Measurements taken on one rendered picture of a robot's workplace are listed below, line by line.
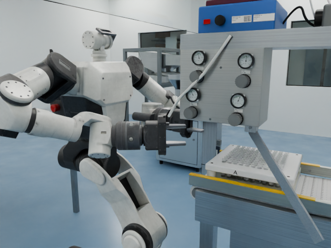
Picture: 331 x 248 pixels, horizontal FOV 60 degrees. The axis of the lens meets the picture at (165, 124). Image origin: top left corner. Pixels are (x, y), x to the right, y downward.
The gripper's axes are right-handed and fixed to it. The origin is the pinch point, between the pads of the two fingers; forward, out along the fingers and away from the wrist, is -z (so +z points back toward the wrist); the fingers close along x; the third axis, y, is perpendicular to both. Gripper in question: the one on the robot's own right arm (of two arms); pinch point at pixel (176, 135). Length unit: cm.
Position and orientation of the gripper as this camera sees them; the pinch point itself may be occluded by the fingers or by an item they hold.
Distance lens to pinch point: 88.2
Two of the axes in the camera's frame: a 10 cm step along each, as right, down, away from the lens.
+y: 0.4, 2.0, -9.8
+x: 0.1, 9.8, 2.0
